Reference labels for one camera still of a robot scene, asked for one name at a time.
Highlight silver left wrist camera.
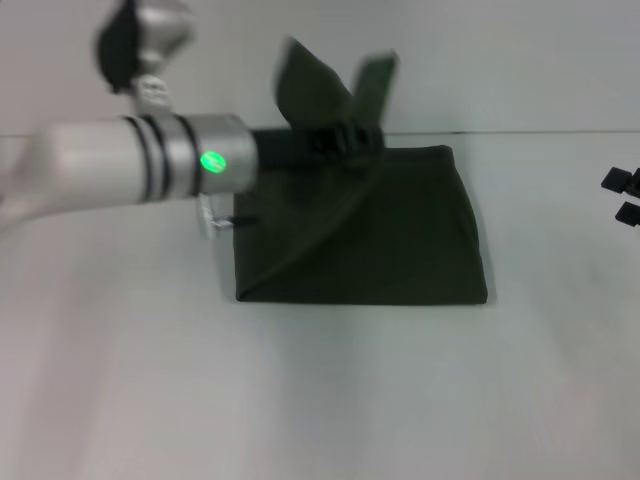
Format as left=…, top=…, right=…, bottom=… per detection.
left=91, top=0, right=197, bottom=117

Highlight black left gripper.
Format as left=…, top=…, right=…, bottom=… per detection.
left=251, top=123, right=387, bottom=170

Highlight thin dark gripper cable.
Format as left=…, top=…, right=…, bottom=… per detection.
left=197, top=193, right=260, bottom=240

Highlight dark green t-shirt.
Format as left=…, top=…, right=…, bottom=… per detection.
left=233, top=34, right=489, bottom=305

